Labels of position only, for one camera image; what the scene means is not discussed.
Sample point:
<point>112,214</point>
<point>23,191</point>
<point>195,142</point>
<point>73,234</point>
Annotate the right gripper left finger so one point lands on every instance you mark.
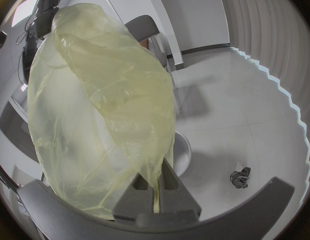
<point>131,199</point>

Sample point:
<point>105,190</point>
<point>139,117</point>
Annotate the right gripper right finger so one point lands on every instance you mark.
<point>178,196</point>

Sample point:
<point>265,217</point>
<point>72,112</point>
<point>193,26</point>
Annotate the yellow plastic bag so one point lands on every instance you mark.
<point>107,89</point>

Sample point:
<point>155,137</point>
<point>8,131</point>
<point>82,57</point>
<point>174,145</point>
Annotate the white trash bin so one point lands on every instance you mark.
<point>183,149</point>

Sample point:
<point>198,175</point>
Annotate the crumpled black plastic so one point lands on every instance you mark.
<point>240,177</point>

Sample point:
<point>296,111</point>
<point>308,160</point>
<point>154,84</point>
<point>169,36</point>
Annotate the white chair with grey seat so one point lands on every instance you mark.
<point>142,25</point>

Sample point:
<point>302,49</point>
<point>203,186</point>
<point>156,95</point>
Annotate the white curtain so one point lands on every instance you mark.
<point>267,29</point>

